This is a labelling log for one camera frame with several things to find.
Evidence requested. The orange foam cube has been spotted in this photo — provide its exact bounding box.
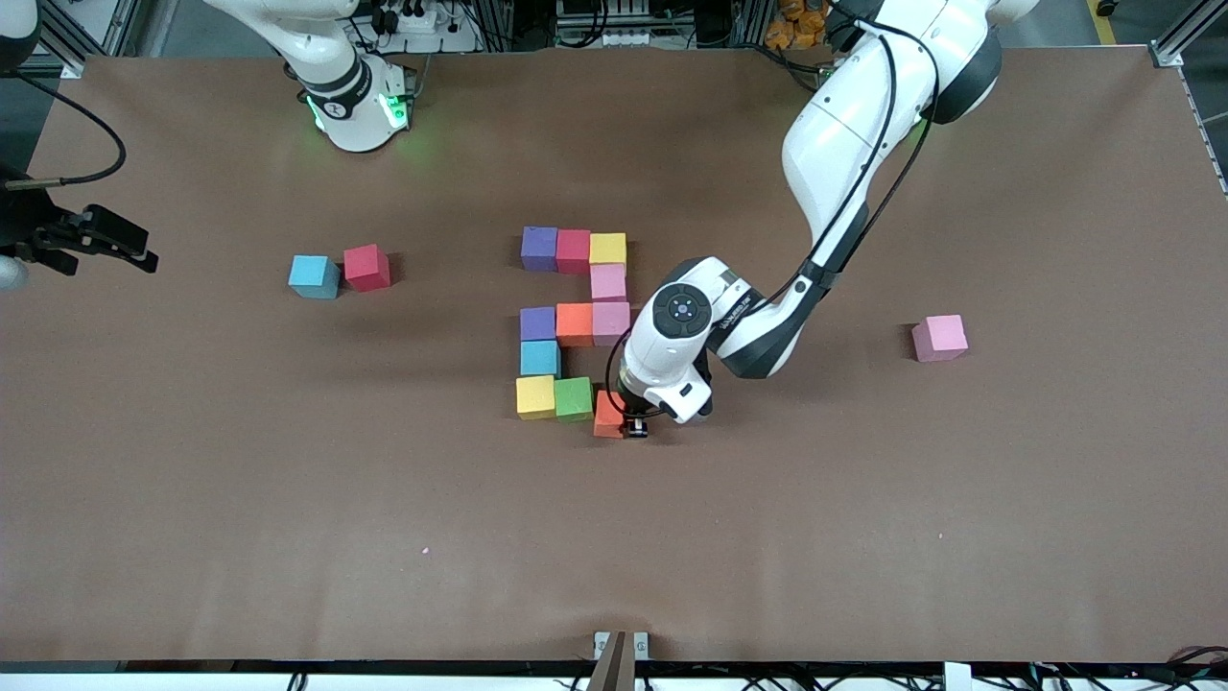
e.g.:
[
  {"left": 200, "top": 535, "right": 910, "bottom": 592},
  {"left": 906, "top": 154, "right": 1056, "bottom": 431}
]
[
  {"left": 556, "top": 303, "right": 596, "bottom": 348},
  {"left": 592, "top": 389, "right": 629, "bottom": 441}
]

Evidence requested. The white socket strip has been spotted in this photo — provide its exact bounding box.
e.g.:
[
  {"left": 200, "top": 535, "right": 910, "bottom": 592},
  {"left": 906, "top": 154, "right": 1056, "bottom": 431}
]
[{"left": 556, "top": 0, "right": 655, "bottom": 51}]

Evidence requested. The orange snack bags pile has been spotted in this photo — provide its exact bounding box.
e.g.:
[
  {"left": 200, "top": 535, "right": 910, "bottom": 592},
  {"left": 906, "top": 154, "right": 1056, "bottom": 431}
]
[{"left": 765, "top": 0, "right": 834, "bottom": 51}]

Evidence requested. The aluminium frame profile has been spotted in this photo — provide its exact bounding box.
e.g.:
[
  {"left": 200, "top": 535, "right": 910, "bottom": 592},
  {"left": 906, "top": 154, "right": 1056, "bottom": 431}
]
[
  {"left": 0, "top": 0, "right": 145, "bottom": 80},
  {"left": 1151, "top": 0, "right": 1228, "bottom": 70}
]

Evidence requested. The red foam cube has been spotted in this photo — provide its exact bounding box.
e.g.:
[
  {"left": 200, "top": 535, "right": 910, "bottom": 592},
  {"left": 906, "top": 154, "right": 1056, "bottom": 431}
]
[
  {"left": 556, "top": 228, "right": 593, "bottom": 276},
  {"left": 342, "top": 244, "right": 392, "bottom": 290}
]

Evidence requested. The brown wooden stick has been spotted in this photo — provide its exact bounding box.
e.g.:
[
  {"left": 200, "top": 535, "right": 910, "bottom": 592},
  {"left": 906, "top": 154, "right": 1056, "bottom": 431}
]
[{"left": 587, "top": 631, "right": 636, "bottom": 691}]

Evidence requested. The white power strip with plugs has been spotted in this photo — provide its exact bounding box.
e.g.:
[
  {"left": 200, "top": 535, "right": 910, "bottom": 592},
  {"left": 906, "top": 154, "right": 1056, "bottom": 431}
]
[{"left": 369, "top": 0, "right": 481, "bottom": 54}]

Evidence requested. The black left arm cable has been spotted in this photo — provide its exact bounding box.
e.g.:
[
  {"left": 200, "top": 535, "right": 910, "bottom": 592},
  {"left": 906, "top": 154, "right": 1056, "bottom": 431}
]
[{"left": 604, "top": 19, "right": 941, "bottom": 414}]

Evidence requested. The green foam cube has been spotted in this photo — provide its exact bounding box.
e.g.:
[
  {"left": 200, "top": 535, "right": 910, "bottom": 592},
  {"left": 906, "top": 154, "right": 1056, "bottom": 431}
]
[{"left": 554, "top": 376, "right": 596, "bottom": 424}]

